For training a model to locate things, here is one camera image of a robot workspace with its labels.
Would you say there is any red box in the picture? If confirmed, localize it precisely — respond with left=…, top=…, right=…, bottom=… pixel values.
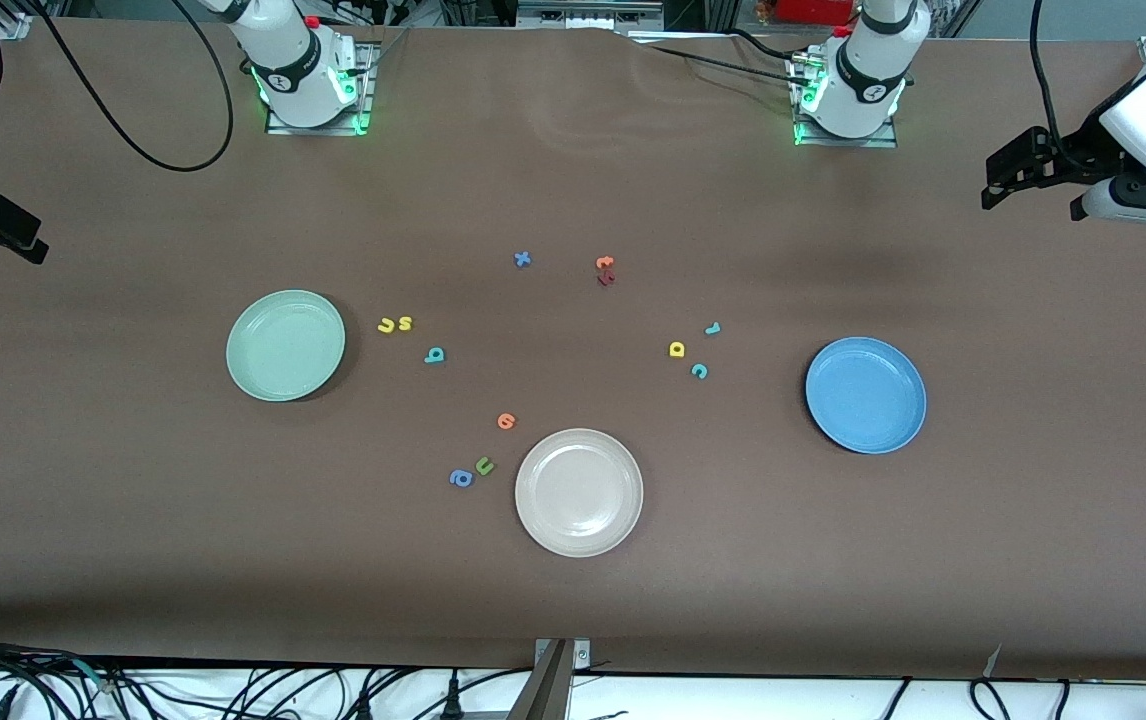
left=776, top=0, right=856, bottom=27

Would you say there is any blue plate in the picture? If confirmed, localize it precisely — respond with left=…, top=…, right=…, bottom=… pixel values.
left=805, top=336, right=928, bottom=456

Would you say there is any green plate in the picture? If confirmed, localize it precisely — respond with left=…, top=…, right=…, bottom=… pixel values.
left=226, top=289, right=347, bottom=403

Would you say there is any silver equipment box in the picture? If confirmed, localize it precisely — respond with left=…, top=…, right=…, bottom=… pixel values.
left=516, top=0, right=665, bottom=31

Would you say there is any beige plate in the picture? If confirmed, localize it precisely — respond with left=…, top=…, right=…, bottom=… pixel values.
left=514, top=428, right=645, bottom=559

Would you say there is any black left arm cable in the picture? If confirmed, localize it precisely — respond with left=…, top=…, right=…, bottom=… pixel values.
left=1030, top=0, right=1069, bottom=161

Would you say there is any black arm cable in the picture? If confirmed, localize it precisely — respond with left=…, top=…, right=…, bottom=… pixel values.
left=1030, top=0, right=1069, bottom=161
left=0, top=0, right=234, bottom=172

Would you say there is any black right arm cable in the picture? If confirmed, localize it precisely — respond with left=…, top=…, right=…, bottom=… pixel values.
left=0, top=0, right=234, bottom=172

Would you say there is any metal post bracket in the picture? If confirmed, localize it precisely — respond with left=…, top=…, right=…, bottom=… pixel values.
left=534, top=637, right=592, bottom=670

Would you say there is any aluminium camera post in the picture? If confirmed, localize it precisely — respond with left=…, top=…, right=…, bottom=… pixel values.
left=508, top=640, right=574, bottom=720

